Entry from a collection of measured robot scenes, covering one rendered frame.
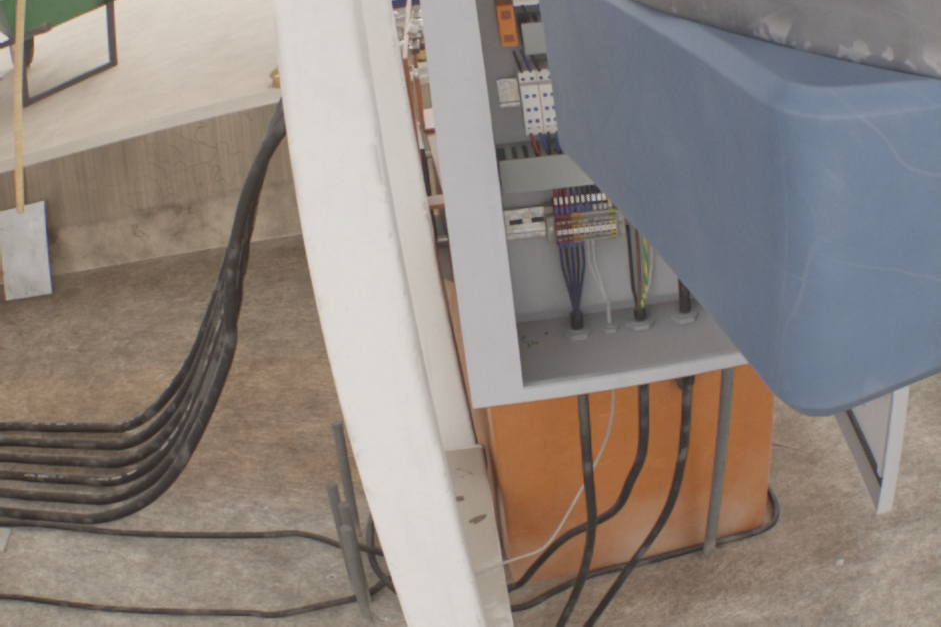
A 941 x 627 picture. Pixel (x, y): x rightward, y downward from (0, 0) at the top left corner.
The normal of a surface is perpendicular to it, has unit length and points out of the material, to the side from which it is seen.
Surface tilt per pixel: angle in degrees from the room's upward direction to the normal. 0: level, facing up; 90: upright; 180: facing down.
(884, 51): 90
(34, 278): 70
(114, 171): 90
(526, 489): 90
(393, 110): 91
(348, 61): 80
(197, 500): 0
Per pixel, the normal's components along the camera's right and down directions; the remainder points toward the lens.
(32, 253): 0.00, 0.06
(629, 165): -0.97, 0.19
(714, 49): -0.77, -0.51
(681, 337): -0.11, -0.91
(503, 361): 0.04, 0.40
